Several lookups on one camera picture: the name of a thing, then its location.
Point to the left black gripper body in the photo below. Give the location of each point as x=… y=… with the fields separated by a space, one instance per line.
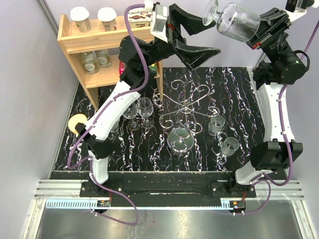
x=172 y=32

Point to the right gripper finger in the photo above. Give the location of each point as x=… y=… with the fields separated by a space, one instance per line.
x=255 y=41
x=269 y=15

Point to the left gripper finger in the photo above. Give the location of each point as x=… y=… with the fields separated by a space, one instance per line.
x=194 y=56
x=191 y=23

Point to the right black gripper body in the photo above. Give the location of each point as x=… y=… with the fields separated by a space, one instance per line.
x=277 y=44

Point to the ribbed goblet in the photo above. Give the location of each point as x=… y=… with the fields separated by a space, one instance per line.
x=216 y=124
x=233 y=21
x=115 y=127
x=229 y=146

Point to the chrome wine glass rack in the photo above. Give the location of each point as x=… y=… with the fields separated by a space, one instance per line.
x=182 y=122

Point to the round yellow wooden coaster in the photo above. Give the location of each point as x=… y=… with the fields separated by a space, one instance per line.
x=78 y=118

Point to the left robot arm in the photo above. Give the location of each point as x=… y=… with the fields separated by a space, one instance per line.
x=138 y=55

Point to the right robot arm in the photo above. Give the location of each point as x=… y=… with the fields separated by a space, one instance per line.
x=279 y=149

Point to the clear stemmed wine glass right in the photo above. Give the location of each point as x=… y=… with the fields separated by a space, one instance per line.
x=145 y=110

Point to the clear stemmed wine glass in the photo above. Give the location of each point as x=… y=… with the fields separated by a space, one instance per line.
x=130 y=113
x=145 y=110

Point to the clear stemmed wine glass left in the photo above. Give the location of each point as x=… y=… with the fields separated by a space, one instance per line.
x=130 y=113

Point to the Chobani yogurt tub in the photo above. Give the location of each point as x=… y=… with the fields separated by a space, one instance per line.
x=138 y=17

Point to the green Scrub Daddy box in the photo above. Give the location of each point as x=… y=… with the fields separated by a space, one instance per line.
x=154 y=67

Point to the pink sponge box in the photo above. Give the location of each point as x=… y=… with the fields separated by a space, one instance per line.
x=122 y=67

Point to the right white lidded cup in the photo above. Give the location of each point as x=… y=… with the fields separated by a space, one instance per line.
x=107 y=16

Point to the white lidded cup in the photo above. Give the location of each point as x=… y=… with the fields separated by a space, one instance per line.
x=107 y=16
x=80 y=16

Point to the right clear glass bottle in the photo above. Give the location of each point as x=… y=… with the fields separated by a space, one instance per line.
x=104 y=58

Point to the clear glass bottle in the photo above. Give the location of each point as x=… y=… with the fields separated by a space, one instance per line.
x=89 y=62
x=104 y=58

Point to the left clear glass bottle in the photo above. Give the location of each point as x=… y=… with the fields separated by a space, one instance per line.
x=89 y=62

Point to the left white lidded cup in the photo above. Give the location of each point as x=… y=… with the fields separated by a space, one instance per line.
x=80 y=16

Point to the wooden two-tier shelf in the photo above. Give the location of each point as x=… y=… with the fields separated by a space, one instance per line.
x=73 y=42

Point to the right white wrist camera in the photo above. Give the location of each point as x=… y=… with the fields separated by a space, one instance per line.
x=297 y=7

